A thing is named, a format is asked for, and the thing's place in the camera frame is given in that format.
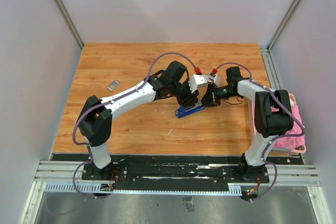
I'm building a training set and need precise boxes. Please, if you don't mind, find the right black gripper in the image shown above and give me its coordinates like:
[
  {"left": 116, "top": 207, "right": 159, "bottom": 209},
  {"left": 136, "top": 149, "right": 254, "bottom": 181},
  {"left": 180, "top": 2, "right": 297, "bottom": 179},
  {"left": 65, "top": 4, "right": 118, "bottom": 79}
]
[{"left": 197, "top": 82, "right": 237, "bottom": 108}]

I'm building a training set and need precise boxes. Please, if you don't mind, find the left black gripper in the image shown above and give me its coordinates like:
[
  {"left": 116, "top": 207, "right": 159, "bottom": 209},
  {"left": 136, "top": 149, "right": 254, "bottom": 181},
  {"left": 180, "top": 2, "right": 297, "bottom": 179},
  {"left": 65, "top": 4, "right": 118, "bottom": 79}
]
[{"left": 170, "top": 78, "right": 200, "bottom": 107}]

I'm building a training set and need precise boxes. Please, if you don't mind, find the blue stapler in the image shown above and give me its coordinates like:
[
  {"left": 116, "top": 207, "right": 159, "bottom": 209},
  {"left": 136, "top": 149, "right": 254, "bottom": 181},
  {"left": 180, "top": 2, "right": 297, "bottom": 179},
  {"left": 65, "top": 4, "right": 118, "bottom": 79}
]
[{"left": 175, "top": 105, "right": 206, "bottom": 119}]

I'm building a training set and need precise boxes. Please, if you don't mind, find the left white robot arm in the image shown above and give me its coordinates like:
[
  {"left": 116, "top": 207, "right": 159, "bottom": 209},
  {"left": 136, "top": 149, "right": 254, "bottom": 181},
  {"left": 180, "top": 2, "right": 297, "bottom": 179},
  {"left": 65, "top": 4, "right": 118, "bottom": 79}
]
[{"left": 76, "top": 61, "right": 207, "bottom": 180}]

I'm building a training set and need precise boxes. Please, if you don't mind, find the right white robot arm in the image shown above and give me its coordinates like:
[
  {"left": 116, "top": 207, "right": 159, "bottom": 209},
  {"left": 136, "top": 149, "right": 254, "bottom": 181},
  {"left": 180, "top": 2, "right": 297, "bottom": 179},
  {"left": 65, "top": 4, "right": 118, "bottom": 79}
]
[{"left": 202, "top": 67, "right": 293, "bottom": 182}]

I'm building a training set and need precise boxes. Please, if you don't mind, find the silver staple strip block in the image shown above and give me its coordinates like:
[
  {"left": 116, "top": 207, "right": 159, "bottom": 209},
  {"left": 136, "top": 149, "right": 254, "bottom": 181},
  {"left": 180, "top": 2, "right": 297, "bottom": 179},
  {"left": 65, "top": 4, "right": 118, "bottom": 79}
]
[{"left": 107, "top": 80, "right": 120, "bottom": 91}]

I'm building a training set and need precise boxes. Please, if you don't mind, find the pink cloth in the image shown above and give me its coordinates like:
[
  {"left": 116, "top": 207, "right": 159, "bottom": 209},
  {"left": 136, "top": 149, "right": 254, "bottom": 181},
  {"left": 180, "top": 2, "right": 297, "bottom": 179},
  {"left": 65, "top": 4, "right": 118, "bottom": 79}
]
[{"left": 270, "top": 102, "right": 306, "bottom": 150}]

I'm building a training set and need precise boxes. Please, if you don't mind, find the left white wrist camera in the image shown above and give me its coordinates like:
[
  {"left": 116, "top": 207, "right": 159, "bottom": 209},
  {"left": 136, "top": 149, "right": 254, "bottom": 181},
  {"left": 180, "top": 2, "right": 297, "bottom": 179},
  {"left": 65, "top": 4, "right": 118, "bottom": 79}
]
[{"left": 188, "top": 74, "right": 208, "bottom": 93}]

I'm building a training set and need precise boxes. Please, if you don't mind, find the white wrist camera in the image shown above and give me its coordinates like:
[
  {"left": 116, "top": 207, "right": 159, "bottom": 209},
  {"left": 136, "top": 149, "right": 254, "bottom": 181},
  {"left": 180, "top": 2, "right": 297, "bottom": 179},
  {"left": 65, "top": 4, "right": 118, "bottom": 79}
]
[
  {"left": 188, "top": 74, "right": 208, "bottom": 93},
  {"left": 207, "top": 73, "right": 220, "bottom": 87}
]

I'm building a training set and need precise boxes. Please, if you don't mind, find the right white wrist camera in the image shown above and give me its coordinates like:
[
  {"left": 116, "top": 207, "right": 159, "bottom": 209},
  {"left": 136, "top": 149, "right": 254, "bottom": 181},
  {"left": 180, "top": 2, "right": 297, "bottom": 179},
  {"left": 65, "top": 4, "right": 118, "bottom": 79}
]
[{"left": 207, "top": 73, "right": 220, "bottom": 87}]

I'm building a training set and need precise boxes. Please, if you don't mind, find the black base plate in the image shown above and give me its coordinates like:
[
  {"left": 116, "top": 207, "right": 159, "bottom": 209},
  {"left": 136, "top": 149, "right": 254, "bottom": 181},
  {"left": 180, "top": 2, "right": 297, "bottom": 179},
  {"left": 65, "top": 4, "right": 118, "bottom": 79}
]
[{"left": 39, "top": 154, "right": 313, "bottom": 197}]

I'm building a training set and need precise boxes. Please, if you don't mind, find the grey cable duct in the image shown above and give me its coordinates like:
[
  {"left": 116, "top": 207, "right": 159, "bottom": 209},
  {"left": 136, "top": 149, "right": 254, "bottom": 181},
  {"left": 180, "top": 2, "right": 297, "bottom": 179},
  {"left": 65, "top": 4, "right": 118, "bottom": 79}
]
[{"left": 44, "top": 182, "right": 243, "bottom": 196}]

